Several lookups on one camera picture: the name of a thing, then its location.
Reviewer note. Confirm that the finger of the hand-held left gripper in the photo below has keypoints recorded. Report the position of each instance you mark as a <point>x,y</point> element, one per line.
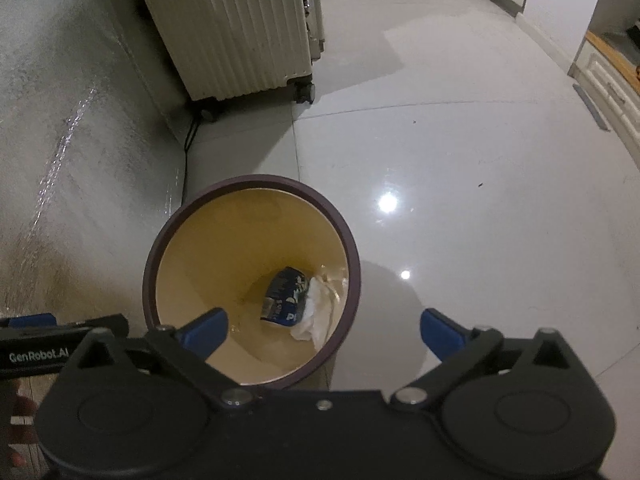
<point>100,325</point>

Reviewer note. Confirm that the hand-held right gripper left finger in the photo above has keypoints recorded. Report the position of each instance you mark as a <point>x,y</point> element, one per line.
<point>210,331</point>

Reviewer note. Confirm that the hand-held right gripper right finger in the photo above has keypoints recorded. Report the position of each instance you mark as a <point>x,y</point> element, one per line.
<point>440,332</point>

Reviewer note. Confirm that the yellow trash bin brown rim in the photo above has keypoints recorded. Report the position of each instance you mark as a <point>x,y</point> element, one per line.
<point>200,240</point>

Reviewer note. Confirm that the person's left hand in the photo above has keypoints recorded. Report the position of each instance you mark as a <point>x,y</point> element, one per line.
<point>20,415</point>

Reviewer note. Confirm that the crushed blue drink can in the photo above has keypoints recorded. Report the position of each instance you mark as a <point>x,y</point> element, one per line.
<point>280,295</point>

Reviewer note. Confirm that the crumpled white tissue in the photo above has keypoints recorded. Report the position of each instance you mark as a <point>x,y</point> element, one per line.
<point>316,310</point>

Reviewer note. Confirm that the cream ribbed suitcase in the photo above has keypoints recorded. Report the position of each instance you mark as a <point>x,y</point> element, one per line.
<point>225,25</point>

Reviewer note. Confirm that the white drawer platform wooden top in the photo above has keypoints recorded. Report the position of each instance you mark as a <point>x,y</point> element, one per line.
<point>610,75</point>

